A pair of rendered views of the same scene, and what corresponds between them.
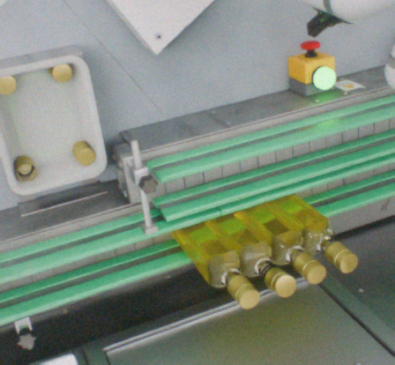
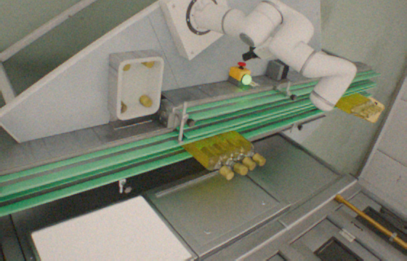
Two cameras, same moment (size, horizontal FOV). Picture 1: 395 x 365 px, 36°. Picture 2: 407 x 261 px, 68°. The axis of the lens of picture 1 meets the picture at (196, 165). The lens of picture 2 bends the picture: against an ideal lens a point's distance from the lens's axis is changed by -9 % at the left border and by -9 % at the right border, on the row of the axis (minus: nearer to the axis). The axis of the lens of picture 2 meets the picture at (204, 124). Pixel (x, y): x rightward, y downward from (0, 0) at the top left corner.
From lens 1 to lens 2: 48 cm
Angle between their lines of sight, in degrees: 23
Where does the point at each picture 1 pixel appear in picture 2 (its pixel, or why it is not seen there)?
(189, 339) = (191, 191)
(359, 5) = (315, 75)
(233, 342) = (211, 193)
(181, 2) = (203, 38)
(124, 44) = (171, 51)
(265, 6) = (227, 43)
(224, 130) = (210, 98)
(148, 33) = (189, 50)
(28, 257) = (126, 150)
